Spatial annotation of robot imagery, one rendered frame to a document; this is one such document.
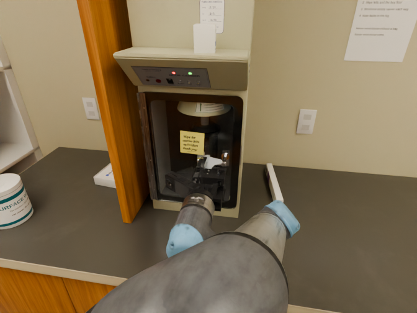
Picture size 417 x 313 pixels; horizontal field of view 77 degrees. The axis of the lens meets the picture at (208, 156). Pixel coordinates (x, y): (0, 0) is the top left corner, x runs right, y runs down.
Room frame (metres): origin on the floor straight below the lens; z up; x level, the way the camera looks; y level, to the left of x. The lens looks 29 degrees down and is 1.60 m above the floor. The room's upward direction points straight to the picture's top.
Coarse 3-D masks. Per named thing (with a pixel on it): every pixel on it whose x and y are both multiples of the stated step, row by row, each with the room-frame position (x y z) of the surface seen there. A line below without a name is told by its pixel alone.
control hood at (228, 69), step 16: (128, 48) 0.74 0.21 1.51; (144, 48) 0.74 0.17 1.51; (160, 48) 0.74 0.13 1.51; (176, 48) 0.74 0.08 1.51; (192, 48) 0.74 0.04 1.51; (128, 64) 0.68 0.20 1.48; (144, 64) 0.67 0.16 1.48; (160, 64) 0.66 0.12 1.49; (176, 64) 0.65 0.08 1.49; (192, 64) 0.64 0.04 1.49; (208, 64) 0.64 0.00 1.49; (224, 64) 0.63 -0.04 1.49; (240, 64) 0.62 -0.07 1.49; (224, 80) 0.68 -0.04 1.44; (240, 80) 0.67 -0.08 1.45
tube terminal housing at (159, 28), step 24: (144, 0) 0.77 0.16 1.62; (168, 0) 0.76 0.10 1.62; (192, 0) 0.75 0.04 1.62; (240, 0) 0.73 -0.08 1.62; (144, 24) 0.77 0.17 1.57; (168, 24) 0.76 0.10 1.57; (192, 24) 0.75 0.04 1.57; (240, 24) 0.73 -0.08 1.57; (216, 48) 0.74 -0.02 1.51; (240, 48) 0.73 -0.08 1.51; (240, 96) 0.73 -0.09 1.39; (240, 168) 0.72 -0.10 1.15; (240, 192) 0.81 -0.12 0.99
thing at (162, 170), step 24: (168, 96) 0.75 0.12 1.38; (192, 96) 0.74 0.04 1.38; (216, 96) 0.72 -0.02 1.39; (168, 120) 0.75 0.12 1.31; (192, 120) 0.74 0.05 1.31; (216, 120) 0.72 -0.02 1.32; (240, 120) 0.71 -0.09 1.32; (168, 144) 0.75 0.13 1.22; (216, 144) 0.72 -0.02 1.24; (240, 144) 0.71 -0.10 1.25; (168, 168) 0.75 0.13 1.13; (192, 168) 0.74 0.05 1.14; (168, 192) 0.75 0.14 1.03
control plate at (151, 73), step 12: (144, 72) 0.69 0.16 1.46; (156, 72) 0.69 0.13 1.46; (168, 72) 0.68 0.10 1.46; (180, 72) 0.67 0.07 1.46; (192, 72) 0.67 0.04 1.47; (204, 72) 0.66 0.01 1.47; (156, 84) 0.73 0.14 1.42; (168, 84) 0.72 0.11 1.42; (180, 84) 0.72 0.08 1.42; (192, 84) 0.71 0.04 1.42; (204, 84) 0.70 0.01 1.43
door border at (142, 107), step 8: (144, 96) 0.76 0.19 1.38; (144, 104) 0.76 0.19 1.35; (144, 112) 0.76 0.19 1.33; (144, 120) 0.76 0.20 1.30; (144, 128) 0.76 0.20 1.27; (144, 136) 0.76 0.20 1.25; (152, 160) 0.76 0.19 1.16; (152, 168) 0.76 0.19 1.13; (152, 176) 0.76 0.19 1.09; (152, 184) 0.76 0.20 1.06; (152, 192) 0.76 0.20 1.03
